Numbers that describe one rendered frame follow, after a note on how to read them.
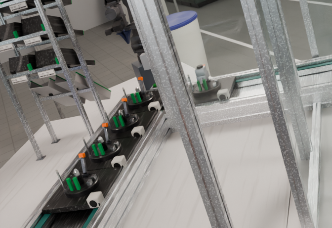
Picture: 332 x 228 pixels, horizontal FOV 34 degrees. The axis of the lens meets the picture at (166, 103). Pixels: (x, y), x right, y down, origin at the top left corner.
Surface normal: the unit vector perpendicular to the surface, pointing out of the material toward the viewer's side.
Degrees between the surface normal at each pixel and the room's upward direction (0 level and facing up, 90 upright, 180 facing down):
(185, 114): 90
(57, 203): 0
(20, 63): 65
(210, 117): 90
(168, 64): 90
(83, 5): 90
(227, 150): 0
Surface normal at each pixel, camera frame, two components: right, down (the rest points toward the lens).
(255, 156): -0.30, -0.89
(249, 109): -0.26, 0.43
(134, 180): 0.92, -0.17
